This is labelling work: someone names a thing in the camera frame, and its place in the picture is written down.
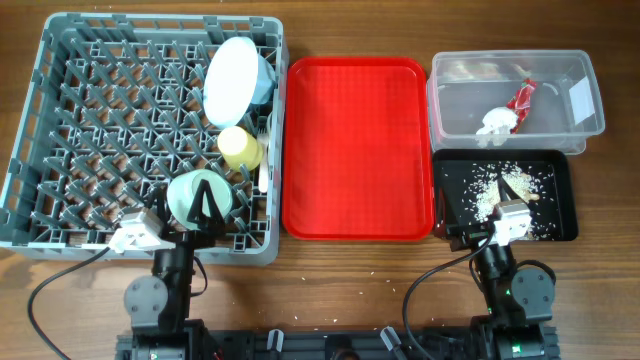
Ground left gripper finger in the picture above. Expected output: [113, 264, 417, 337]
[145, 187, 170, 233]
[187, 180, 224, 225]

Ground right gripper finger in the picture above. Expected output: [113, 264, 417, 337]
[436, 187, 460, 226]
[497, 176, 520, 202]

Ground light green bowl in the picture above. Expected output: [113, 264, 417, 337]
[167, 169, 234, 230]

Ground rice and food scraps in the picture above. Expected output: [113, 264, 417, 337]
[441, 160, 562, 241]

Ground white paper napkin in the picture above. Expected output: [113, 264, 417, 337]
[476, 107, 518, 148]

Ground yellow plastic cup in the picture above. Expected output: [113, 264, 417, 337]
[217, 126, 264, 171]

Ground red snack wrapper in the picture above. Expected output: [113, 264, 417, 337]
[506, 78, 537, 134]

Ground white plastic fork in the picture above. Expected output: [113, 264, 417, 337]
[257, 128, 269, 193]

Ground white plastic spoon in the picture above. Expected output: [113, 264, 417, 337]
[267, 112, 277, 168]

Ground light blue plate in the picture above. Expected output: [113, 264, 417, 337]
[203, 37, 258, 128]

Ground light blue small bowl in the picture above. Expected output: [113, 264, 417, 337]
[251, 55, 276, 105]

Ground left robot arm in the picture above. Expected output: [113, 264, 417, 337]
[115, 180, 225, 360]

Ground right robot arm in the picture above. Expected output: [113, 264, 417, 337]
[436, 178, 560, 359]

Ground black plastic waste tray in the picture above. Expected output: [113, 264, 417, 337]
[433, 149, 578, 241]

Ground clear plastic waste bin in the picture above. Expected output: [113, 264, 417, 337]
[427, 50, 605, 154]

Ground grey plastic dishwasher rack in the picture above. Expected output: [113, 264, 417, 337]
[1, 13, 289, 266]

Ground red plastic serving tray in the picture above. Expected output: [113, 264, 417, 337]
[282, 57, 434, 242]

